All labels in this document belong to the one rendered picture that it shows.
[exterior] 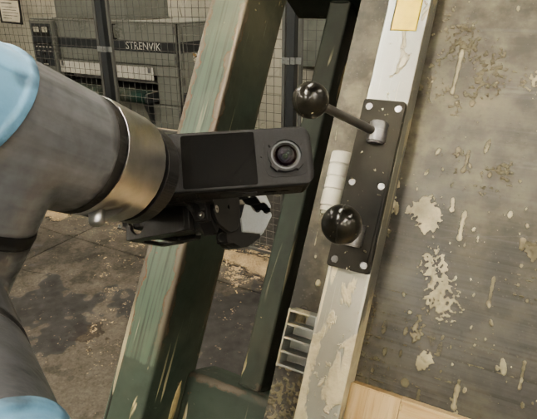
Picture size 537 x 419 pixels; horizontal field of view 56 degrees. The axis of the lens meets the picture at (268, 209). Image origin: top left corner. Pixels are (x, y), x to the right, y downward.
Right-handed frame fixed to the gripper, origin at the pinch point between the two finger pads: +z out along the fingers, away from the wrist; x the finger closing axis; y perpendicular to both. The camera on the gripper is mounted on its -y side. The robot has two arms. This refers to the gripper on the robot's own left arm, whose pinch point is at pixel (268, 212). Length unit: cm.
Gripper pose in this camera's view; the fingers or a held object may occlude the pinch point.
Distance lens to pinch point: 51.9
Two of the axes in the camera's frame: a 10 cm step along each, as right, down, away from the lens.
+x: 0.9, 9.7, -2.2
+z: 3.9, 1.7, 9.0
